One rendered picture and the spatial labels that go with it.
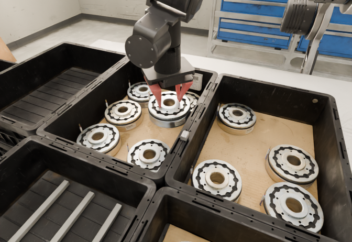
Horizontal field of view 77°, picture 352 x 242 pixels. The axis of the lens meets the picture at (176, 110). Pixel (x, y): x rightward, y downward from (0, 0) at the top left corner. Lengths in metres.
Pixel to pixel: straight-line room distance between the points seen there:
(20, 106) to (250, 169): 0.70
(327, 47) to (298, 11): 1.22
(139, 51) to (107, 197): 0.31
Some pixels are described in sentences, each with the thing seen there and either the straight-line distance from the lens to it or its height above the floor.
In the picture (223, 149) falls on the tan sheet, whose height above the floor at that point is 0.83.
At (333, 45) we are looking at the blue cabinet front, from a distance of 2.57.
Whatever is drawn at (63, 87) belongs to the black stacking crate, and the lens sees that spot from 0.87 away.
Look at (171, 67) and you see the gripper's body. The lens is 0.44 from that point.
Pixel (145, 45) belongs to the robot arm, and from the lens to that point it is 0.35.
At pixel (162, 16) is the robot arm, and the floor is 1.15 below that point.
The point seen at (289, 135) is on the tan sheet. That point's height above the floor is 0.83.
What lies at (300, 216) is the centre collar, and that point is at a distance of 0.49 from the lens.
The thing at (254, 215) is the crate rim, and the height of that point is 0.93.
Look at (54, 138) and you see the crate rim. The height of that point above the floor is 0.93.
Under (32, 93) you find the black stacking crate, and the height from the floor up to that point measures 0.83.
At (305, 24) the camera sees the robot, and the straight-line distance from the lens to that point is 1.39.
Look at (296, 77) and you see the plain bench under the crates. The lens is 1.22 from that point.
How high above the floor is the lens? 1.26
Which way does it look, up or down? 40 degrees down
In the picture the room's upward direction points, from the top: straight up
